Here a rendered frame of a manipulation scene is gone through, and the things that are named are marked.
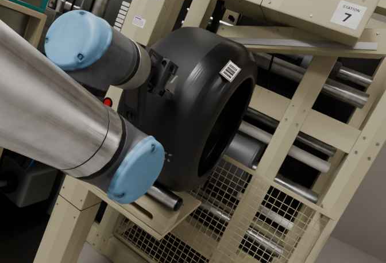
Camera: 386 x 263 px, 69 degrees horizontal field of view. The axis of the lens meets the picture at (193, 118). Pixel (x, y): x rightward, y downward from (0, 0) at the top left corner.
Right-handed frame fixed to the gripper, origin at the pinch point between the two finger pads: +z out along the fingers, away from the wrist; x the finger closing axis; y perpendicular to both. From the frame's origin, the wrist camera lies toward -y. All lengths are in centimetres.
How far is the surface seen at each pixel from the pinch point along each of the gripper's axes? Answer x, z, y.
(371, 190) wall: -148, 357, 1
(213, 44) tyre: -0.8, 11.3, 19.2
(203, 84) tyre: -6.4, 3.5, 6.7
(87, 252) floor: 44, 87, -112
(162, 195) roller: -5.6, 17.0, -29.6
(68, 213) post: 30, 29, -62
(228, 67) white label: -8.9, 8.2, 14.2
